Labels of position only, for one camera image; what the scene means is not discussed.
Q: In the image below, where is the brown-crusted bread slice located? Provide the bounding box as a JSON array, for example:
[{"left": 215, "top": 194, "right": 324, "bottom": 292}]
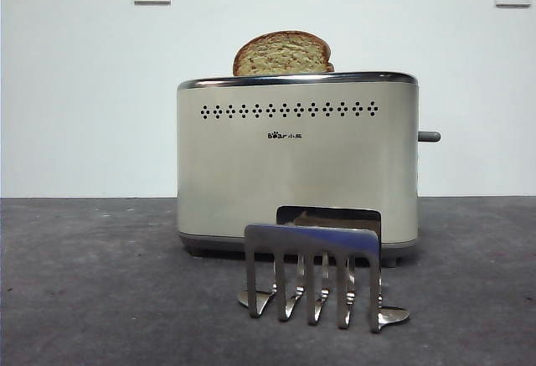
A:
[{"left": 232, "top": 30, "right": 336, "bottom": 77}]

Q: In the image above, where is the cream and steel toaster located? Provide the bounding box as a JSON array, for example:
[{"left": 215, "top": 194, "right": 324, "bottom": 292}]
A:
[{"left": 176, "top": 70, "right": 420, "bottom": 268}]

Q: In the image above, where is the shiny steel toast rack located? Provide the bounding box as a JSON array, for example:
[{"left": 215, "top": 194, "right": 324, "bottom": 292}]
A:
[{"left": 236, "top": 205, "right": 410, "bottom": 334}]

